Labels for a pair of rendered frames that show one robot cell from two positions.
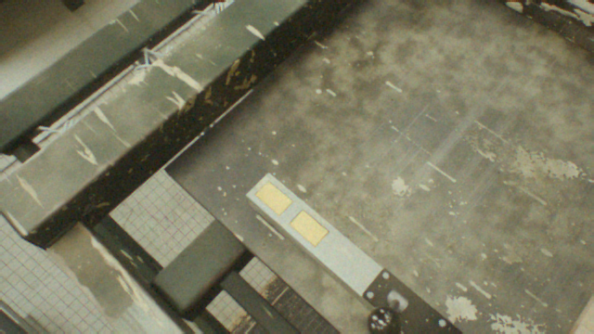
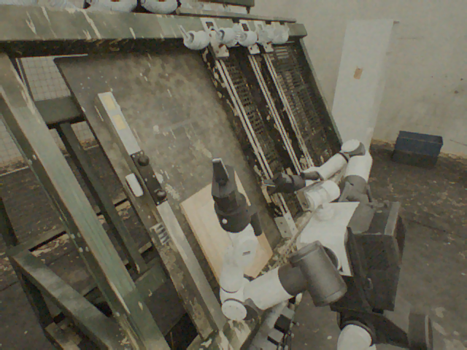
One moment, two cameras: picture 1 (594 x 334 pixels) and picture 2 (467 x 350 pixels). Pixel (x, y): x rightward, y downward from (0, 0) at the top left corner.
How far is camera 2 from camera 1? 0.47 m
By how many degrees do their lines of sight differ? 38
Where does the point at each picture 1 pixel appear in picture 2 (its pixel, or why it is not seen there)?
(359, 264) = (133, 144)
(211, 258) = (60, 111)
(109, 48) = not seen: outside the picture
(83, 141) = (30, 17)
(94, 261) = (9, 75)
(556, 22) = (228, 109)
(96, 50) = not seen: outside the picture
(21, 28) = not seen: outside the picture
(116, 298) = (17, 98)
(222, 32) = (118, 22)
